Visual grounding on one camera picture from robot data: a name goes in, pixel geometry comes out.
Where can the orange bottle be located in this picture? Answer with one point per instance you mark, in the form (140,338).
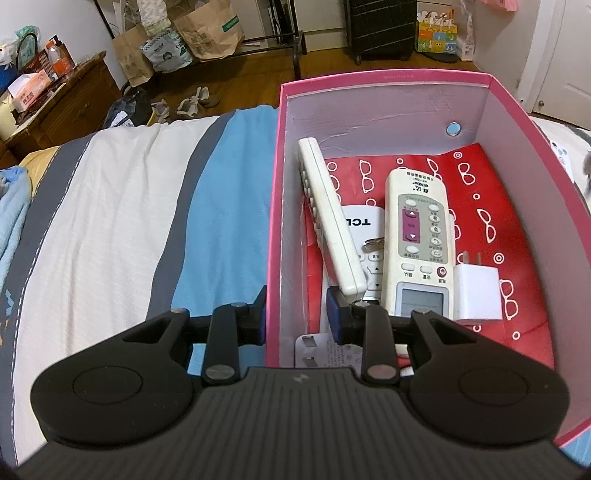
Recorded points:
(59,60)

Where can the colourful gift bag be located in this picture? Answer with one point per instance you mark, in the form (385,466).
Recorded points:
(436,32)

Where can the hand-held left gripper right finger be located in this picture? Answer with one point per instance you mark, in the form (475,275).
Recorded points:
(334,314)

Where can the black metal rack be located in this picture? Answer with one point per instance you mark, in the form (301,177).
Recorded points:
(298,55)

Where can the tissue box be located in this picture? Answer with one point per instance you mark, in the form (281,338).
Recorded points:
(27,90)

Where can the white plastic bag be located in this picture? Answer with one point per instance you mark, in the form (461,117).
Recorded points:
(466,37)

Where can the white power adapter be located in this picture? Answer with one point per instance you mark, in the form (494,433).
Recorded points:
(318,353)

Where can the white remote control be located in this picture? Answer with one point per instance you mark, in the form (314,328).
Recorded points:
(364,217)

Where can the white door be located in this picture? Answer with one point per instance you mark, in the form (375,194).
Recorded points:
(563,60)

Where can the woven basket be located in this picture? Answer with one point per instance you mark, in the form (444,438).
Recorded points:
(30,50)

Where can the white charger with prongs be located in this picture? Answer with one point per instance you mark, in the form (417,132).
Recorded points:
(478,295)

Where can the black suitcase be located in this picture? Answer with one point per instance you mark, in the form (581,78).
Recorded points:
(381,27)

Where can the striped bedsheet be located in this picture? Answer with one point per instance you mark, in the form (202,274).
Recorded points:
(115,207)

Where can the plain brown paper bag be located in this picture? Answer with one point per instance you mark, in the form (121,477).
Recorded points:
(131,60)

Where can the blue blanket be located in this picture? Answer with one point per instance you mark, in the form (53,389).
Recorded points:
(14,217)

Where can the black bag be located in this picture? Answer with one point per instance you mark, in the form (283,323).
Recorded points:
(127,108)

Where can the red bag with glasses print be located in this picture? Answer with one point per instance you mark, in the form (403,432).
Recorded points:
(503,194)

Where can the pink cardboard box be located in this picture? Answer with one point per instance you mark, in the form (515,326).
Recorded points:
(508,129)

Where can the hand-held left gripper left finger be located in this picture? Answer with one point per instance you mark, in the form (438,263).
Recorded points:
(262,314)

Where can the white and green packet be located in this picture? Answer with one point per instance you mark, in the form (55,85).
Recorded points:
(166,50)

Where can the wooden nightstand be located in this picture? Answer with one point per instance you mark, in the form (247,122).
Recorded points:
(69,110)

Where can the brown paper bag green print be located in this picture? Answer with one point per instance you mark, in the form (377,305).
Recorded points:
(207,27)

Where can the dark shoe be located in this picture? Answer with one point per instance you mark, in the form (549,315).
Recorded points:
(213,98)

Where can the cream remote with purple panel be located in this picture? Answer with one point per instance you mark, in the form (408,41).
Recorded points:
(415,277)

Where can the pink cloth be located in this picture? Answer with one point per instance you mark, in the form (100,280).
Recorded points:
(498,4)

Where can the cream remote control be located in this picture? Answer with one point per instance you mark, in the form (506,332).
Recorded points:
(330,221)

